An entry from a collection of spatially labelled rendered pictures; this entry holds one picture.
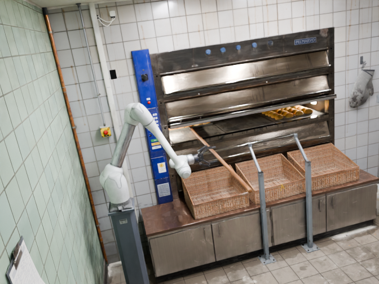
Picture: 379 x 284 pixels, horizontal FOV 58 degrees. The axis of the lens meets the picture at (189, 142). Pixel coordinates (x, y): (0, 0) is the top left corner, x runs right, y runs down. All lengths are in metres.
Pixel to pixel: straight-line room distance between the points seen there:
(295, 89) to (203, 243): 1.85
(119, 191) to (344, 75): 2.71
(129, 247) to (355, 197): 2.33
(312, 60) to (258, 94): 0.68
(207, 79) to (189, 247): 1.63
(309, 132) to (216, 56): 1.38
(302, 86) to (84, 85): 2.22
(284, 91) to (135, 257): 2.22
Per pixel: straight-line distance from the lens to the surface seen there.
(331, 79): 4.05
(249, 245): 3.57
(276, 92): 3.73
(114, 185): 2.70
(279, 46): 3.71
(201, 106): 3.45
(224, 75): 3.48
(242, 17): 3.53
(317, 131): 4.08
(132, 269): 3.05
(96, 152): 3.44
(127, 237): 2.88
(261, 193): 3.27
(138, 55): 3.26
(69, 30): 3.30
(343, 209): 3.91
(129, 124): 2.84
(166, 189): 3.60
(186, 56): 3.38
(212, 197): 3.60
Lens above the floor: 2.25
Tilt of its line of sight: 18 degrees down
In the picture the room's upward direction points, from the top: 8 degrees counter-clockwise
